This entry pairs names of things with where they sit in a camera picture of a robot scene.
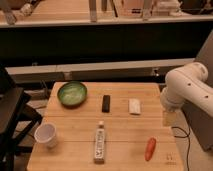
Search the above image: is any red orange pepper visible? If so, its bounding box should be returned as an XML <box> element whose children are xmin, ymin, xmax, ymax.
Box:
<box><xmin>144</xmin><ymin>138</ymin><xmax>156</xmax><ymax>161</ymax></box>

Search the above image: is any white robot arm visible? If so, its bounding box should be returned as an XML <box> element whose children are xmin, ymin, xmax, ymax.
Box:
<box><xmin>160</xmin><ymin>62</ymin><xmax>213</xmax><ymax>126</ymax></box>

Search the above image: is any green ceramic bowl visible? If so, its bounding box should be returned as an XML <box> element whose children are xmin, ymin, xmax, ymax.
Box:
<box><xmin>57</xmin><ymin>81</ymin><xmax>87</xmax><ymax>107</ymax></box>

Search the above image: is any grey panel board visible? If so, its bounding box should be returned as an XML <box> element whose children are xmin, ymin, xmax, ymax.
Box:
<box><xmin>181</xmin><ymin>29</ymin><xmax>213</xmax><ymax>153</ymax></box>

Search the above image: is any black rectangular block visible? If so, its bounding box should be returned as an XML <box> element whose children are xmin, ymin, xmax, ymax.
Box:
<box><xmin>102</xmin><ymin>95</ymin><xmax>110</xmax><ymax>113</ymax></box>

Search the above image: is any white sauce bottle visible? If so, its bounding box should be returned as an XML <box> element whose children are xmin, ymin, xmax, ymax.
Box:
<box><xmin>94</xmin><ymin>121</ymin><xmax>105</xmax><ymax>164</ymax></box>

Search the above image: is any white paper cup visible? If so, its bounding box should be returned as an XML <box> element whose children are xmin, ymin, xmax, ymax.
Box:
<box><xmin>34</xmin><ymin>123</ymin><xmax>57</xmax><ymax>148</ymax></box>

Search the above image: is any black side table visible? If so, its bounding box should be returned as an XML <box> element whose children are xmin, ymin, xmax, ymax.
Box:
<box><xmin>0</xmin><ymin>65</ymin><xmax>42</xmax><ymax>171</ymax></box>

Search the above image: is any grey metal rail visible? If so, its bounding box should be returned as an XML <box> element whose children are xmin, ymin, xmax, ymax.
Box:
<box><xmin>6</xmin><ymin>58</ymin><xmax>193</xmax><ymax>83</ymax></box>

